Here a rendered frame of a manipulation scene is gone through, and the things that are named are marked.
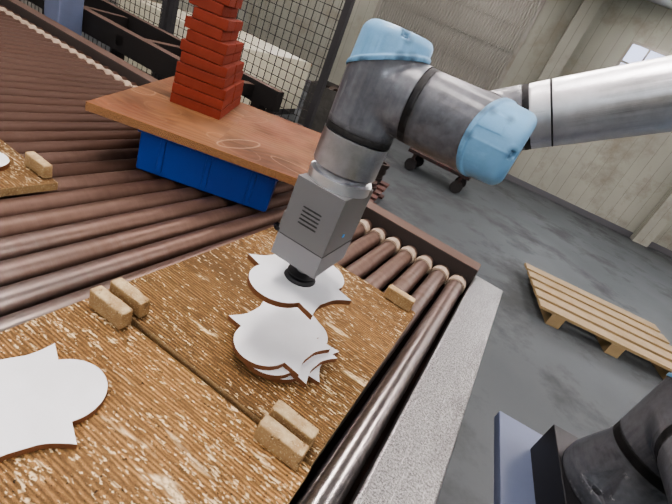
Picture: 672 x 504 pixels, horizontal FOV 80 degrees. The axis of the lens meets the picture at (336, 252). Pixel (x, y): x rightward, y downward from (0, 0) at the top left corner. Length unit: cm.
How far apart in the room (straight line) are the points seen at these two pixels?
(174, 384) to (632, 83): 57
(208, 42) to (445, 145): 79
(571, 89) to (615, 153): 960
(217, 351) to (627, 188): 999
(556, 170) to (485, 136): 959
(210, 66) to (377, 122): 73
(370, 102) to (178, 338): 37
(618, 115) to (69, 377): 62
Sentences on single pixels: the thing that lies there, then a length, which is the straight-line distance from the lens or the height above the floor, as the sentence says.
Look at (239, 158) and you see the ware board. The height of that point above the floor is 104.
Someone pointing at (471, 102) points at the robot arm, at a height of 132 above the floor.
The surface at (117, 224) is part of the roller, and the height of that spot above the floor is 91.
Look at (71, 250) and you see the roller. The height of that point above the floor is 92.
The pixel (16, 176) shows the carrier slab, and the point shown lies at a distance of 87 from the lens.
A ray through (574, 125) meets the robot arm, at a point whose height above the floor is 134.
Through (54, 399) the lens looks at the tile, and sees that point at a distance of 49.
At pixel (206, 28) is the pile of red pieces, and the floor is 123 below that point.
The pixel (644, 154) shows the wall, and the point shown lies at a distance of 1024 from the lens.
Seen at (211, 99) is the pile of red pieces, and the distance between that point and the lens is 110.
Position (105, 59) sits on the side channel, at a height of 94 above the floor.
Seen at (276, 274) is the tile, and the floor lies 105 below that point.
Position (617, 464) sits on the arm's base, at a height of 100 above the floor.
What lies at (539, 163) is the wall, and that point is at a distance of 991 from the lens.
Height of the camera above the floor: 133
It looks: 27 degrees down
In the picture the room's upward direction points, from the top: 24 degrees clockwise
